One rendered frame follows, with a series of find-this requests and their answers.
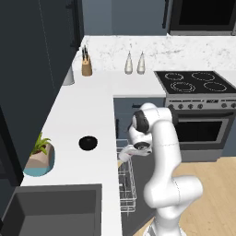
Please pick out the tall dark cabinet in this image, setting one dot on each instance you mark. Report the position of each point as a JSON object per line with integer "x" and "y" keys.
{"x": 27, "y": 76}

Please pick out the potted green plant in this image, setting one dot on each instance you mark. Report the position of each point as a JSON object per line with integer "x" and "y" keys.
{"x": 40, "y": 159}

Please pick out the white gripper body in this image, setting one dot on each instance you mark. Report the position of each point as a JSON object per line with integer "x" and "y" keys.
{"x": 126, "y": 154}

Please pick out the oven door with window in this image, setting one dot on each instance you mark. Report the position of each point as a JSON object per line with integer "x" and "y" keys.
{"x": 202, "y": 132}

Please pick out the black microwave oven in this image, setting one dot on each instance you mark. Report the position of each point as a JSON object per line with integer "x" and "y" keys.
{"x": 202, "y": 14}

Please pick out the grey cup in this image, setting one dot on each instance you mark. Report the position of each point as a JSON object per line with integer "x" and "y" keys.
{"x": 68, "y": 78}

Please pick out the black oven knob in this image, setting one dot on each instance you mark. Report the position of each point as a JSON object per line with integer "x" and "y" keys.
{"x": 233, "y": 105}
{"x": 190, "y": 106}
{"x": 171, "y": 106}
{"x": 224, "y": 105}
{"x": 200, "y": 106}
{"x": 180, "y": 106}

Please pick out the dark grey dishwasher door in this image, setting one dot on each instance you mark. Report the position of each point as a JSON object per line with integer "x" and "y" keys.
{"x": 138, "y": 172}

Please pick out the blue-grey base cabinet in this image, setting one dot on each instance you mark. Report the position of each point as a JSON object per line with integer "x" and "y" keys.
{"x": 230, "y": 146}

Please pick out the stainless steel oven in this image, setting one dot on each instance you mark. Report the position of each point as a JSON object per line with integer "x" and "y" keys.
{"x": 199, "y": 103}

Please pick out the dark grey sink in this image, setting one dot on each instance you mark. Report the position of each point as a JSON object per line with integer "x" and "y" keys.
{"x": 52, "y": 212}

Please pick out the black bowl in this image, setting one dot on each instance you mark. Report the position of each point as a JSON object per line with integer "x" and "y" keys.
{"x": 88, "y": 143}

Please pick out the silver shaker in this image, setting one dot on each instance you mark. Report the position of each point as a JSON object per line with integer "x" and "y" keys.
{"x": 141, "y": 65}
{"x": 129, "y": 65}

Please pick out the wooden knife block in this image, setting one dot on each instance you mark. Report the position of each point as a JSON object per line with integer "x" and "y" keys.
{"x": 87, "y": 68}

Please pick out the black hob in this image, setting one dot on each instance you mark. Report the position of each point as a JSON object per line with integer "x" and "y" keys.
{"x": 193, "y": 82}

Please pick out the blue-grey drawer front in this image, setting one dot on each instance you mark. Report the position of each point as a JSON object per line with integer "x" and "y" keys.
{"x": 126, "y": 113}

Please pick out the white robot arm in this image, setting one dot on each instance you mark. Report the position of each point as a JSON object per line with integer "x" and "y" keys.
{"x": 162, "y": 153}

